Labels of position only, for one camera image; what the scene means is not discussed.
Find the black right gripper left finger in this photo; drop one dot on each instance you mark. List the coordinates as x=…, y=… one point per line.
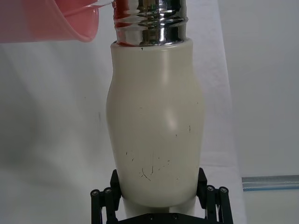
x=109, y=203

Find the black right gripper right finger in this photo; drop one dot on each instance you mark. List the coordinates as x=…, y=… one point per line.
x=218, y=203

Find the cream vacuum bottle steel neck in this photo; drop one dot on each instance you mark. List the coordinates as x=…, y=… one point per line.
x=154, y=112

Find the pink plastic cup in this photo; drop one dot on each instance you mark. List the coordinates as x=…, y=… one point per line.
x=46, y=21

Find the white table cloth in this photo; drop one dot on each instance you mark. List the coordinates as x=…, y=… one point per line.
x=51, y=128

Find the white curtain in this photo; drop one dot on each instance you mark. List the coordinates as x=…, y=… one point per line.
x=217, y=93

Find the grey striped post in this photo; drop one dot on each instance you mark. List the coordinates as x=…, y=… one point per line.
x=271, y=184

